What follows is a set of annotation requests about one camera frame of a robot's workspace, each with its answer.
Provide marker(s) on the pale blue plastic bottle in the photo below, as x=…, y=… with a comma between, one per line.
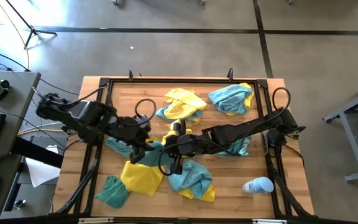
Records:
x=259, y=185

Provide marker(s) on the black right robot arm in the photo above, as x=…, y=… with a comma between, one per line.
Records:
x=244, y=130

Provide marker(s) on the black metal support beam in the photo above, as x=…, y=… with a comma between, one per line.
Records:
x=36, y=152

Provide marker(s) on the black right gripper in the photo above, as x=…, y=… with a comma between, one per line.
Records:
x=183, y=145

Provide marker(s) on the teal microfiber towel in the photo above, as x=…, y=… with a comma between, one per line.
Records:
x=157, y=157
x=113, y=193

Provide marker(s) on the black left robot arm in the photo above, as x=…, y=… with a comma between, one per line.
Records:
x=89, y=113

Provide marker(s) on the black aluminium table frame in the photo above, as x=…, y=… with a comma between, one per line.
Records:
x=182, y=80

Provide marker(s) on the black table clamp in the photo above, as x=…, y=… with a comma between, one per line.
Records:
x=131, y=76
x=230, y=74

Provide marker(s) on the grey office desk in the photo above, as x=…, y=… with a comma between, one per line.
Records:
x=14, y=99

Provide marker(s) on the grey metal table stand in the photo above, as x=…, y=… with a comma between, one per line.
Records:
x=357, y=155

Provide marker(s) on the blue microfiber towel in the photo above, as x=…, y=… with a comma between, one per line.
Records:
x=228, y=98
x=241, y=147
x=162, y=114
x=118, y=147
x=194, y=179

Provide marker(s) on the silver metal bracket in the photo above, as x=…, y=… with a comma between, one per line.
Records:
x=269, y=221
x=95, y=220

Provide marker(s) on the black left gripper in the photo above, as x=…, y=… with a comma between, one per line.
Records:
x=143, y=136

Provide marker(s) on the white paper sheet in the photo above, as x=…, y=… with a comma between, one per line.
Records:
x=40, y=174

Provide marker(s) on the black tripod stand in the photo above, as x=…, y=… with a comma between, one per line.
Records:
x=31, y=31

